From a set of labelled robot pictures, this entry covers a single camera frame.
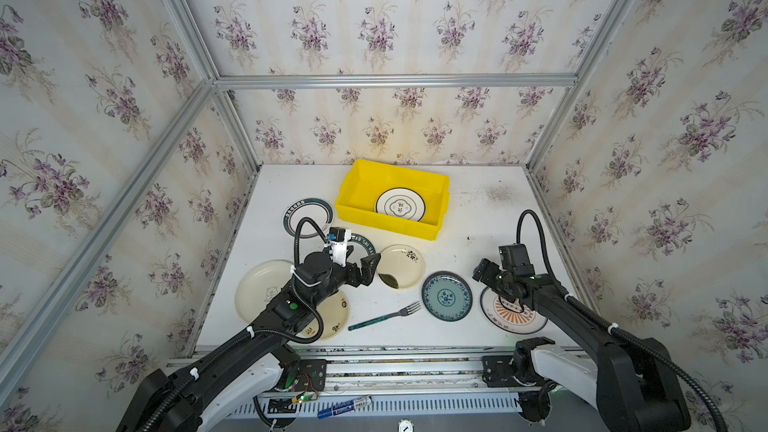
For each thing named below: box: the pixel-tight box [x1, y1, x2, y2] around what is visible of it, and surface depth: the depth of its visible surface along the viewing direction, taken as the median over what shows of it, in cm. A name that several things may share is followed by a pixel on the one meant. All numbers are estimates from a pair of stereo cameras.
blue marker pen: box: [317, 396, 373, 419], surface depth 70 cm
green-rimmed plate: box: [283, 198, 334, 238], surface depth 107 cm
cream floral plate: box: [296, 290, 349, 339], surface depth 84 cm
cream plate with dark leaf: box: [377, 244, 425, 289], surface depth 95 cm
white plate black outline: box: [375, 187, 426, 222], surface depth 109 cm
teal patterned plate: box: [421, 270, 473, 322], surface depth 88 cm
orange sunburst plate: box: [480, 288, 548, 335], surface depth 80 cm
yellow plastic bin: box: [335, 159, 450, 241], surface depth 109 cm
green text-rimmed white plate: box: [347, 233, 377, 267], surface depth 98 cm
